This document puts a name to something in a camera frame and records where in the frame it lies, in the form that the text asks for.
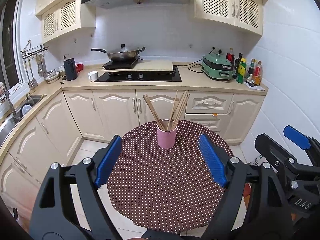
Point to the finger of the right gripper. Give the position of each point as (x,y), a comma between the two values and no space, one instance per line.
(302,141)
(274,155)

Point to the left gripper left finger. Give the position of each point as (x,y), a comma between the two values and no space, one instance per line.
(54,215)

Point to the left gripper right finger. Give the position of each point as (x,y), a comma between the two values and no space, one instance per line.
(268,213)

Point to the orange oil bottle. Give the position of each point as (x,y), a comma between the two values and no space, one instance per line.
(257,76)

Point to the green yellow bottle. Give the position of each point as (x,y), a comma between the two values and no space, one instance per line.
(241,71)

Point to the dark green bottle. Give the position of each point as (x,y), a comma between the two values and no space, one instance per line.
(250,71)

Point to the brown polka dot tablecloth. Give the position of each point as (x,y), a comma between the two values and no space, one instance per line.
(168,190)

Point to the steel sink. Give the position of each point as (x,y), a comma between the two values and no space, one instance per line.
(20,111)

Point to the dark soy sauce bottle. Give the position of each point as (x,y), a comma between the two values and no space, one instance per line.
(236,66)

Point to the pink cylindrical utensil cup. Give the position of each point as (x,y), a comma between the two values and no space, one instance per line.
(166,139)

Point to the green electric cooker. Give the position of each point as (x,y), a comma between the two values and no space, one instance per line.
(217,67)

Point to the chrome faucet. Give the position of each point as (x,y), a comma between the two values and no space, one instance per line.
(5,96)

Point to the hanging metal ladle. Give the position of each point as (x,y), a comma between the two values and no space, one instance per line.
(32,83)

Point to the stacked bowls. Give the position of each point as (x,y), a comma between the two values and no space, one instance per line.
(52,76)

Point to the black electric kettle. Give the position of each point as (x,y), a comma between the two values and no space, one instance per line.
(70,69)

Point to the white mug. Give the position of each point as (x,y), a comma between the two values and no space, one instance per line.
(93,76)

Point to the black induction cooktop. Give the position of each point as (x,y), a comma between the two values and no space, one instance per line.
(149,76)

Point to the red container on counter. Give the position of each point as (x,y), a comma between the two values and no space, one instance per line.
(79,67)

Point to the wooden cutting board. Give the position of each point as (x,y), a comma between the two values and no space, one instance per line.
(149,65)

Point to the black wok with lid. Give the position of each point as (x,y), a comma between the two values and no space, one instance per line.
(123,53)

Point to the cream upper cabinets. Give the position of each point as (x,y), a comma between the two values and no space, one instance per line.
(59,17)

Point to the black window frame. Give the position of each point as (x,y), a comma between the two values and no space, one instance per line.
(10,71)

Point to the wall utensil rack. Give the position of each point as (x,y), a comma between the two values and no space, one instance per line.
(30,51)

